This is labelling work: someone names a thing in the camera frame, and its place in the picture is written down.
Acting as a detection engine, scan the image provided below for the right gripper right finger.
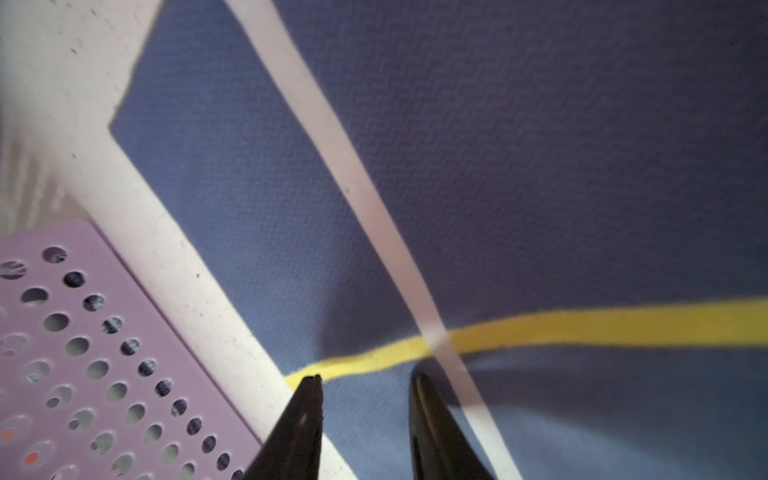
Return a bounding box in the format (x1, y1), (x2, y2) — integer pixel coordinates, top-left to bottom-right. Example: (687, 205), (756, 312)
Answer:
(409, 373), (492, 480)

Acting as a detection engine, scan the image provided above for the purple plastic basket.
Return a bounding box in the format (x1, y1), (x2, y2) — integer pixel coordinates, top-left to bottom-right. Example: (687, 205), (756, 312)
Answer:
(1, 221), (261, 479)

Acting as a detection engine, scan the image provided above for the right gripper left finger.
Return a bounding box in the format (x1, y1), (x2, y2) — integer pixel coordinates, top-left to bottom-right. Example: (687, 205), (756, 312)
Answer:
(243, 375), (323, 480)

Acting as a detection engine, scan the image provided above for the navy striped pillowcase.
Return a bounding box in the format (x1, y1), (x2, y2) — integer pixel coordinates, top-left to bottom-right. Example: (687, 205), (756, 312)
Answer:
(110, 1), (767, 479)

